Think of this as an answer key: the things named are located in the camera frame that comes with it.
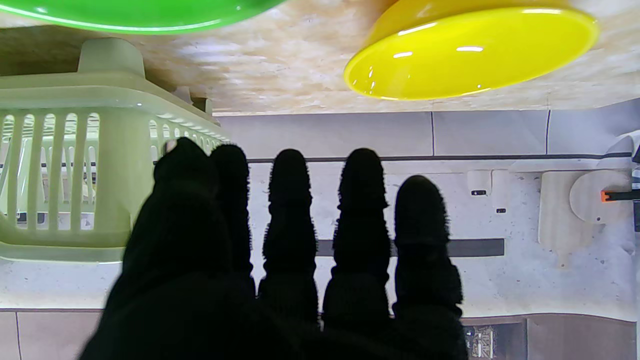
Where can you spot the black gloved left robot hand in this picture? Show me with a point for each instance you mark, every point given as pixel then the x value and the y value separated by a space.
pixel 200 280

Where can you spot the green plastic bowl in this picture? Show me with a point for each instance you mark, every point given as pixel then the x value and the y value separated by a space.
pixel 140 12

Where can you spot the yellow plastic bowl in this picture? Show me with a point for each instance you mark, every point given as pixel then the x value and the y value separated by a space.
pixel 465 55

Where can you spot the pale green plastic dish rack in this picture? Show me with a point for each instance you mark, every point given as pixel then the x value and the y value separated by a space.
pixel 120 170

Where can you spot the white low counter cabinet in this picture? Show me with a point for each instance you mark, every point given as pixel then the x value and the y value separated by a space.
pixel 350 132

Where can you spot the pale green cutlery holder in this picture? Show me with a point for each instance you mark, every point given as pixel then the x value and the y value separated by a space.
pixel 111 56

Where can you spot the pale green drip tray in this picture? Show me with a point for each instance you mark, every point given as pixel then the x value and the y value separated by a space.
pixel 50 90

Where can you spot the dark item on shelf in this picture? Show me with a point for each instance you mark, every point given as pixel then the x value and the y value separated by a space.
pixel 492 342

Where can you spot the orange black clamp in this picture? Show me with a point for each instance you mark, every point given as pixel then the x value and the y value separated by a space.
pixel 617 195

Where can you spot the black wall rail strip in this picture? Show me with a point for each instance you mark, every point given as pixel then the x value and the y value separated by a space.
pixel 475 247

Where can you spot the white wall socket box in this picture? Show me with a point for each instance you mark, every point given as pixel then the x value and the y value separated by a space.
pixel 480 181

